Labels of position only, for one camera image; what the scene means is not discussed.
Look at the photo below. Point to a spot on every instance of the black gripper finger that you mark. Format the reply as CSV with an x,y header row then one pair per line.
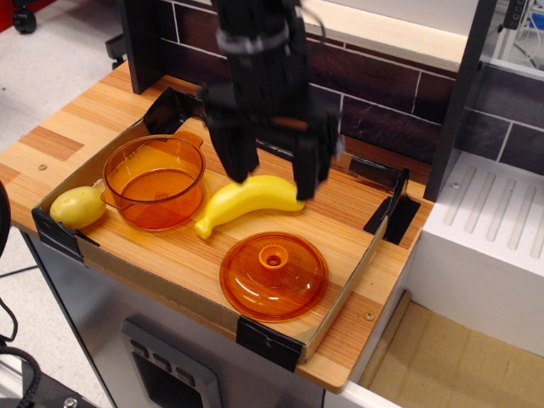
x,y
235,147
312,156

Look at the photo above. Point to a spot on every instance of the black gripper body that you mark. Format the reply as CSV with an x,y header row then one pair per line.
x,y
269,90

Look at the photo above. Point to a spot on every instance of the orange transparent pot lid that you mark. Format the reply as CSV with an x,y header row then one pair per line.
x,y
274,276

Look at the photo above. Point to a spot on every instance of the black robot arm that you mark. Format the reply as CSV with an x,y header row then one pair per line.
x,y
252,17

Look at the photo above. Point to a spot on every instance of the orange transparent pot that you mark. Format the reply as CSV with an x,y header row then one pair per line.
x,y
156,182

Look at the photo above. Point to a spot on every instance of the yellow plastic banana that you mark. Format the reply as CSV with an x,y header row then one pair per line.
x,y
256,193

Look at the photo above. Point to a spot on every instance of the cardboard fence with black tape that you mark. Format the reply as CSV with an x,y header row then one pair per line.
x,y
363,222

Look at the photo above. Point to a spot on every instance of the yellow plastic potato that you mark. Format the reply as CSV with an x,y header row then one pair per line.
x,y
78,208

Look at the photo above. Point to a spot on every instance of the white toy sink drainboard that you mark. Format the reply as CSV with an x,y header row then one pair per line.
x,y
479,258

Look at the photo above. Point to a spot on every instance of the black caster wheel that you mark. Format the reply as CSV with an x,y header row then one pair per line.
x,y
24,19

